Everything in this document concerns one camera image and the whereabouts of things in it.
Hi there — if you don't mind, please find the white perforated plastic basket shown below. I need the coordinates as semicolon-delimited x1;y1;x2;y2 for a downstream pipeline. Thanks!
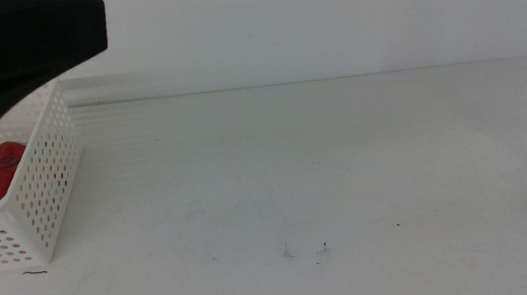
0;75;96;272

